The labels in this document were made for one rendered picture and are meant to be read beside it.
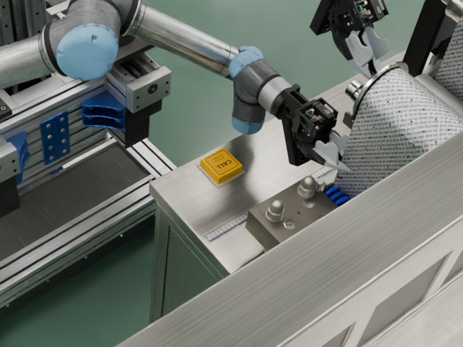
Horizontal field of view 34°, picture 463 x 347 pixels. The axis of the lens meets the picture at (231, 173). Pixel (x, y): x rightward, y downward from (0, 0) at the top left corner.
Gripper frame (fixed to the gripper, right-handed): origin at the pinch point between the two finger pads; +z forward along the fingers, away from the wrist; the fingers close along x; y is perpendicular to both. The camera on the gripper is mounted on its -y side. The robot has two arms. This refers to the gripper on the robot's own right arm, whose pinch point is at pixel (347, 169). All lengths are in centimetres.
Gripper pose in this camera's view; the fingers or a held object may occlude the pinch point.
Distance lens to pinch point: 155.4
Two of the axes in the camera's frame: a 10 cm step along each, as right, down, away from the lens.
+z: 6.2, 6.4, -4.5
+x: 7.8, -4.2, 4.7
